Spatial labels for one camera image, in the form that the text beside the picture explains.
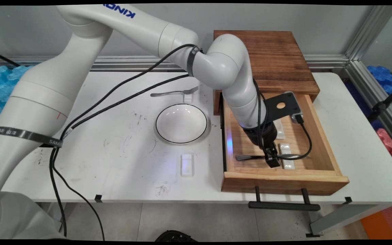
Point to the black stand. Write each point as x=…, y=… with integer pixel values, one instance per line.
x=379, y=107

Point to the red plastic bag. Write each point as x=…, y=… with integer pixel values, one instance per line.
x=386, y=139

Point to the white plate with black rim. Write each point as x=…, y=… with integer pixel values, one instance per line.
x=179, y=126

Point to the black round floor object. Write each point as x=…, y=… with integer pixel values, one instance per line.
x=175, y=236

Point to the light wooden drawer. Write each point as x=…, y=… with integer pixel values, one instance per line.
x=250, y=183

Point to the angled aluminium frame post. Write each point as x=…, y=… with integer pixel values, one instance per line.
x=369, y=30

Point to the blue plastic bags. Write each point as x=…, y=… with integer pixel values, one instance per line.
x=2, y=85
x=381, y=75

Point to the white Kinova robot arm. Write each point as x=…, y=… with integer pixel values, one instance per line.
x=46, y=88

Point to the horizontal aluminium frame rail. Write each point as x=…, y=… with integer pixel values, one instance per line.
x=325, y=61

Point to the black tape marker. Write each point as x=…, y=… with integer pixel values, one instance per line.
x=98, y=198

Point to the dark wooden cabinet top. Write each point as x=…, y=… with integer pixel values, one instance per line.
x=284, y=58

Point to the grey table leg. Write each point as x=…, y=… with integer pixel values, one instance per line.
x=345, y=217

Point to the orange box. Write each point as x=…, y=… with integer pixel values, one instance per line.
x=386, y=221

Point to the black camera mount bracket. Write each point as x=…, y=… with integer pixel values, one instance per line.
x=277, y=105

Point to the silver metal fork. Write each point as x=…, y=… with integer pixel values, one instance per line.
x=168, y=93

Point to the white ceramic cutlery rest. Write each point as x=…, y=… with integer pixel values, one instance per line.
x=281, y=134
x=188, y=99
x=187, y=166
x=288, y=165

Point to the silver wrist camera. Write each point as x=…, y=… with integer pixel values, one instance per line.
x=297, y=105

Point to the black drawer slide rail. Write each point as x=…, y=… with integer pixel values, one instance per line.
x=222, y=149

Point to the silver metal knife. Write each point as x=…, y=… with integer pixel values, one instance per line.
x=247, y=157

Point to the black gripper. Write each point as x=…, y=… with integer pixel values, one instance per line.
x=260, y=134

